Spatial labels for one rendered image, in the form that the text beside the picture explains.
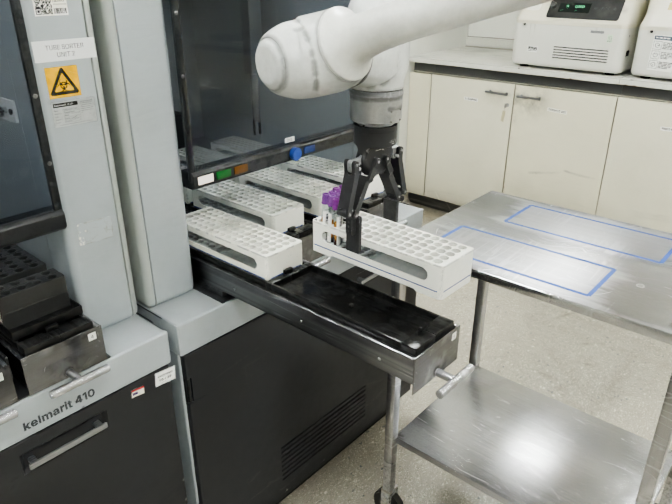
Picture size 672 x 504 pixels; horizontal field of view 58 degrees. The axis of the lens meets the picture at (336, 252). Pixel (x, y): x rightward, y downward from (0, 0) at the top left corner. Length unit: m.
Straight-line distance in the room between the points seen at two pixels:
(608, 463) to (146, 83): 1.33
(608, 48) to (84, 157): 2.56
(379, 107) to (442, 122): 2.62
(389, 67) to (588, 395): 1.63
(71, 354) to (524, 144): 2.73
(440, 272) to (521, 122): 2.45
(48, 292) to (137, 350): 0.18
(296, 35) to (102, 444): 0.79
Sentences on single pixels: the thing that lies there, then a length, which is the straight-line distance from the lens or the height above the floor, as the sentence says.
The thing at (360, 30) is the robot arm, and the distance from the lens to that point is 0.84.
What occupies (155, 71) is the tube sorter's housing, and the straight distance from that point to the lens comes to 1.17.
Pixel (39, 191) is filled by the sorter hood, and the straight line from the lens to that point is 1.08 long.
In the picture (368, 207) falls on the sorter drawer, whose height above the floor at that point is 0.81.
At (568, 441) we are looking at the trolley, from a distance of 1.70.
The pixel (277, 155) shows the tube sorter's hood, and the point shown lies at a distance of 1.35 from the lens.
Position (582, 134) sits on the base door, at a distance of 3.28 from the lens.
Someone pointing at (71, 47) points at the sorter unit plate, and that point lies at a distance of 1.09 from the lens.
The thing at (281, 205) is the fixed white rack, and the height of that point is 0.87.
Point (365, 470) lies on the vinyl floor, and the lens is 1.93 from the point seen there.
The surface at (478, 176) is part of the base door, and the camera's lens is 3.57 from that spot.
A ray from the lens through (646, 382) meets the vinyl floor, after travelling 2.51.
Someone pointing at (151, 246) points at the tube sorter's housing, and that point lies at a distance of 1.23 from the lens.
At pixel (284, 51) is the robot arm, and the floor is 1.26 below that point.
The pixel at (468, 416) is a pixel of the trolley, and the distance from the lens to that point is 1.70.
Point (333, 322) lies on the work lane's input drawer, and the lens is 1.05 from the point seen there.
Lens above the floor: 1.35
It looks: 25 degrees down
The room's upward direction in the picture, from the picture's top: straight up
